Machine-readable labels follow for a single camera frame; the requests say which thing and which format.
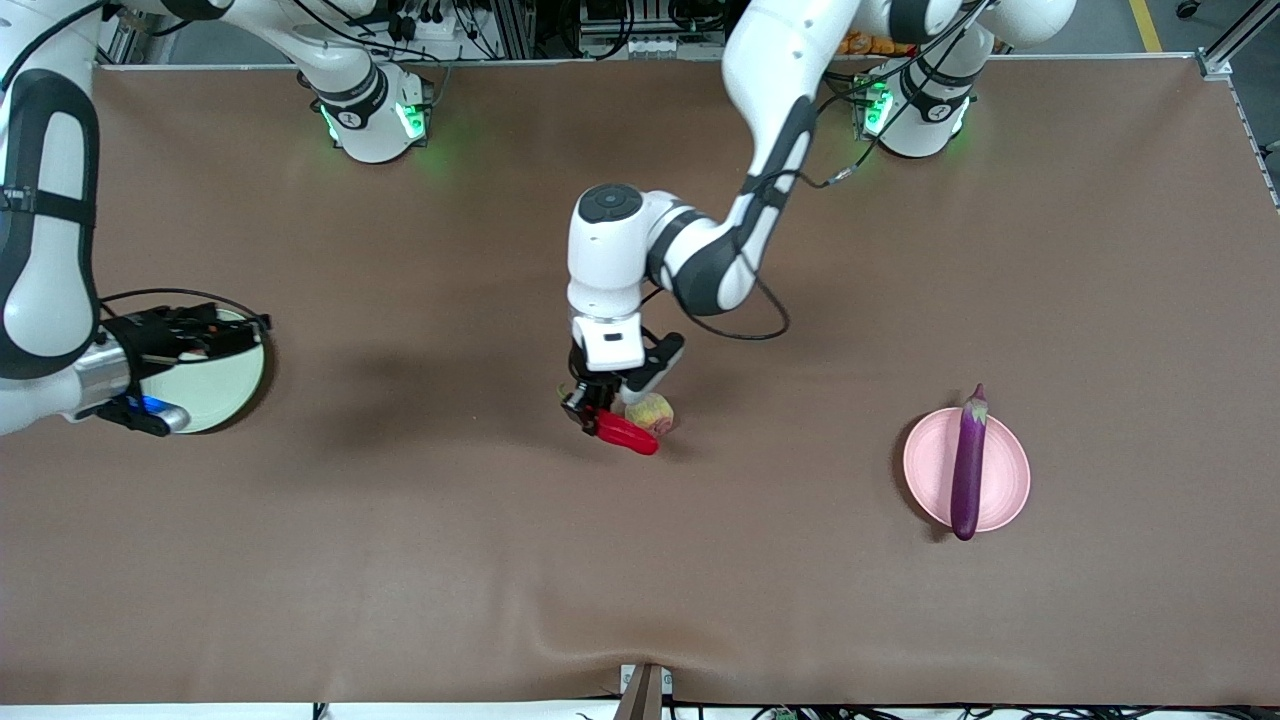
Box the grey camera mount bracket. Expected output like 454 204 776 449
613 662 674 720

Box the pink round plate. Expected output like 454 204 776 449
903 407 1031 533

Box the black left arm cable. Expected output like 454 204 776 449
640 0 991 343

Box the purple eggplant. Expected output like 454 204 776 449
950 384 991 542

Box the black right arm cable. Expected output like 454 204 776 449
0 0 273 333

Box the red chili pepper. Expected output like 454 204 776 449
595 408 661 457

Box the aluminium frame profile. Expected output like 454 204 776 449
1197 0 1280 83

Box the white terminal block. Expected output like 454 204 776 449
625 35 709 58

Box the green round plate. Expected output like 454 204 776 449
130 308 268 435

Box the yellow pink peach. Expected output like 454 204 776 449
625 392 676 436

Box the white power strip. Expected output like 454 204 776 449
385 8 463 43

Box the brown table mat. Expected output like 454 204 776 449
0 58 1280 706

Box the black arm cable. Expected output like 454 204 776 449
640 0 991 343
0 0 273 333

